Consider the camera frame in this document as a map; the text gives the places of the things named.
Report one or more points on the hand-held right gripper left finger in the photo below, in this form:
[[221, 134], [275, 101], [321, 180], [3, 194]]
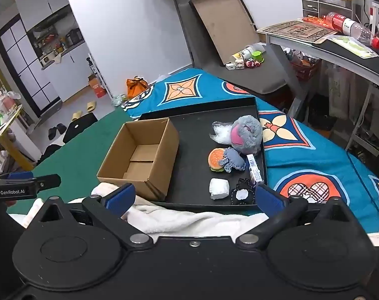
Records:
[[122, 198]]

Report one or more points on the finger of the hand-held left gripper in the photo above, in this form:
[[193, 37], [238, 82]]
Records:
[[19, 176], [47, 182]]

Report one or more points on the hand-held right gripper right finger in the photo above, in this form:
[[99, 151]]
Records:
[[270, 200]]

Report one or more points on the black stitched pillow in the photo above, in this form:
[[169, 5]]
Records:
[[241, 195]]

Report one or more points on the blue tissue pack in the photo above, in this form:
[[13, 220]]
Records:
[[255, 168]]

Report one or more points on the white square packet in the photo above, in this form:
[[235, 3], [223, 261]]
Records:
[[219, 189]]

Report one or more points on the denim heart pillow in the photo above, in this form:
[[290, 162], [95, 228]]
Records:
[[234, 161]]

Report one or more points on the brown cardboard box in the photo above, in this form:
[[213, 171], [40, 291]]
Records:
[[164, 162]]

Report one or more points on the grey pink plush toy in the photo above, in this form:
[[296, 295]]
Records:
[[247, 131]]

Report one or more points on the black tray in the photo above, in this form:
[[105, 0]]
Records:
[[192, 137]]

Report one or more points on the yellow table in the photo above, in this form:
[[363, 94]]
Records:
[[8, 137]]

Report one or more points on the green bed sheet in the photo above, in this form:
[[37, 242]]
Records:
[[83, 150]]

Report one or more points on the black sandal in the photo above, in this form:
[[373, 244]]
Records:
[[52, 133], [61, 129]]

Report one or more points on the blue patterned blanket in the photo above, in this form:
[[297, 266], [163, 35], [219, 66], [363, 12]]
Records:
[[302, 162]]

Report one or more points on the black white cushion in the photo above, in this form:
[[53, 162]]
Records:
[[80, 126]]

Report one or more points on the burger toy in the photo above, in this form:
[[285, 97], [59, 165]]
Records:
[[215, 159]]

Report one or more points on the yellow slipper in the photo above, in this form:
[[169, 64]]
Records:
[[91, 106], [77, 115]]

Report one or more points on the clear bag of white filling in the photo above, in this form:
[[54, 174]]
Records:
[[220, 132]]

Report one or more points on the crumpled clear bag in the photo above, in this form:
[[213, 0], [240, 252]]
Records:
[[118, 100]]

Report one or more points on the orange box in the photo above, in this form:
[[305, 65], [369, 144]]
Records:
[[97, 89]]

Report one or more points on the black framed glass door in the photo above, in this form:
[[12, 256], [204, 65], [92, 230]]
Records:
[[27, 68]]

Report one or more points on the orange gift bag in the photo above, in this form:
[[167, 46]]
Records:
[[137, 88]]

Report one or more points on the white kitchen cabinet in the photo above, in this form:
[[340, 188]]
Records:
[[74, 68]]

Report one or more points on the white folding rack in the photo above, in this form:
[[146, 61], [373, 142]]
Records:
[[99, 75]]

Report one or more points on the white plastic bag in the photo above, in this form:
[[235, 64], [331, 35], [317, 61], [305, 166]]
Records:
[[341, 90]]

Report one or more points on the red basket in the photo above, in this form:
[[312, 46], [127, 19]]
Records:
[[306, 68]]

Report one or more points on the small red figure toy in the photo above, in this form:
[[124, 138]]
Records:
[[252, 63]]

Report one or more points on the small white toy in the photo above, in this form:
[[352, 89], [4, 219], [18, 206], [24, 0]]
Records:
[[239, 65]]

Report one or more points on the white charger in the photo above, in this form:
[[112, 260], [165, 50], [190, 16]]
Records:
[[230, 66]]

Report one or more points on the white plastic jar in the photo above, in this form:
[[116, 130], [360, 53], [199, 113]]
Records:
[[244, 53]]

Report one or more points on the grey desk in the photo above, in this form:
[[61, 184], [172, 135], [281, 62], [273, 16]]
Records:
[[342, 53]]

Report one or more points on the brown printed mat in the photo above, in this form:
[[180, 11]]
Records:
[[297, 31]]

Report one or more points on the green white packet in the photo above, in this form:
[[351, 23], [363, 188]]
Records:
[[353, 46]]

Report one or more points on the large cardboard lid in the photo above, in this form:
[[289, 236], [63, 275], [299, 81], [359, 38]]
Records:
[[224, 22]]

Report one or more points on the plastic bottle with red label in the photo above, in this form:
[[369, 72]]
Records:
[[349, 25]]

